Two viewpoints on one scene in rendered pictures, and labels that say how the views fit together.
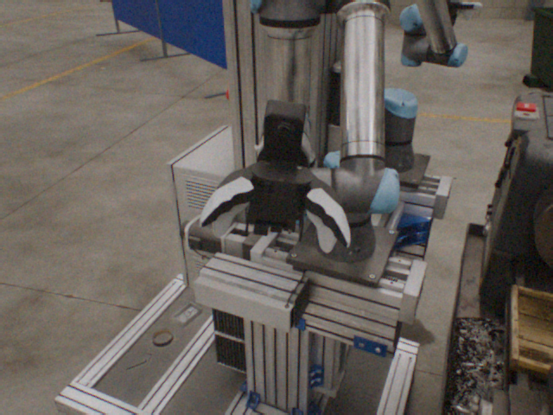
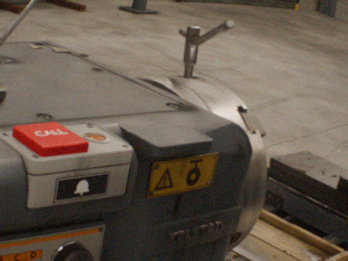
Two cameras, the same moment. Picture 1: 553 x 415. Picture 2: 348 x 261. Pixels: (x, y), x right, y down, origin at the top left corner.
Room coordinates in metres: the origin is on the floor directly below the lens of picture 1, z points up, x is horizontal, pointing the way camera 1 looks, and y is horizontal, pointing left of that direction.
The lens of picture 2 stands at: (2.25, -0.51, 1.51)
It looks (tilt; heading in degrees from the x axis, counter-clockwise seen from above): 17 degrees down; 199
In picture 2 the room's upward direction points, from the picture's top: 12 degrees clockwise
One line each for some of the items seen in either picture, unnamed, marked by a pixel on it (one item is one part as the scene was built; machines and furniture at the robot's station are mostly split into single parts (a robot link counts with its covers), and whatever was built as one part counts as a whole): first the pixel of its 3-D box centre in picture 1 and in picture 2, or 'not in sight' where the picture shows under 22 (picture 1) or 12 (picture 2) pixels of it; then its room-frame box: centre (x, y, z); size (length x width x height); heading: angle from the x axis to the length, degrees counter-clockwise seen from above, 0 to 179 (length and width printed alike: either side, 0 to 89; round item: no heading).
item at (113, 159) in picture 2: (524, 118); (61, 164); (1.61, -0.85, 1.23); 0.13 x 0.08 x 0.05; 157
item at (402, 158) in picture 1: (392, 149); not in sight; (1.40, -0.35, 1.21); 0.15 x 0.15 x 0.10
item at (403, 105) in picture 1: (395, 113); not in sight; (1.40, -0.34, 1.33); 0.13 x 0.12 x 0.14; 45
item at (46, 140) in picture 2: (525, 108); (48, 142); (1.63, -0.85, 1.26); 0.06 x 0.06 x 0.02; 67
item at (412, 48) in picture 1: (417, 48); not in sight; (1.67, -0.45, 1.46); 0.11 x 0.08 x 0.11; 45
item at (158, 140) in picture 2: (526, 130); (161, 142); (1.48, -0.79, 1.24); 0.09 x 0.08 x 0.03; 157
